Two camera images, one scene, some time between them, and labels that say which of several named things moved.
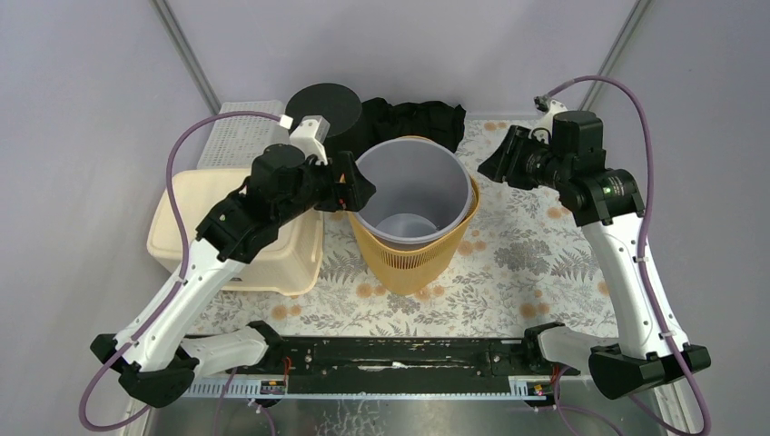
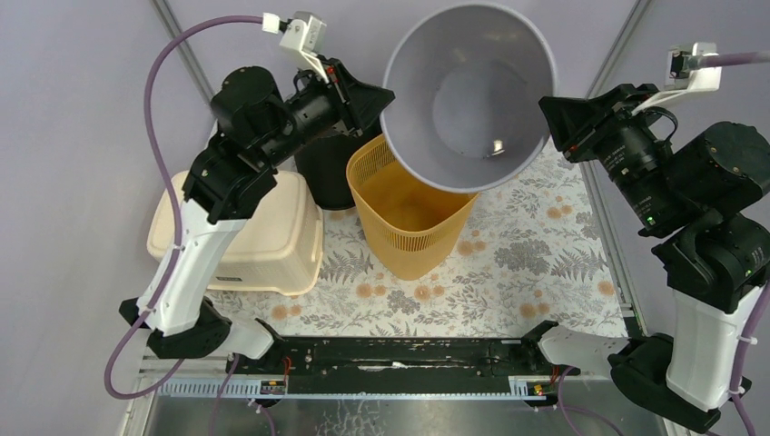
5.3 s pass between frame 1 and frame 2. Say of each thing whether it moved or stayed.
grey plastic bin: moved
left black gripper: moved
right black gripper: moved
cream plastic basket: stayed
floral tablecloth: stayed
